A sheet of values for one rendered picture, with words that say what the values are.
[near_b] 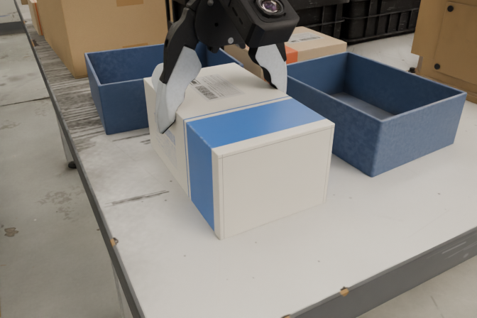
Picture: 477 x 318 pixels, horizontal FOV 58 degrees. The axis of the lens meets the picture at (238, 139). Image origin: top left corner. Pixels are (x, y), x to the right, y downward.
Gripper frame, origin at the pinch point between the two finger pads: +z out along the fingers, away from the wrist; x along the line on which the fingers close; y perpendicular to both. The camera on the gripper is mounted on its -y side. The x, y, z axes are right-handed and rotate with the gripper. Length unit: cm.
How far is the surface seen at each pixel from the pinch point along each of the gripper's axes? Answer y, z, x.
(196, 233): -8.1, 6.3, 7.5
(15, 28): 379, 70, 13
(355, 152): -6.1, 4.3, -13.1
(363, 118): -6.5, -0.1, -13.2
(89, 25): 39.0, -2.8, 6.5
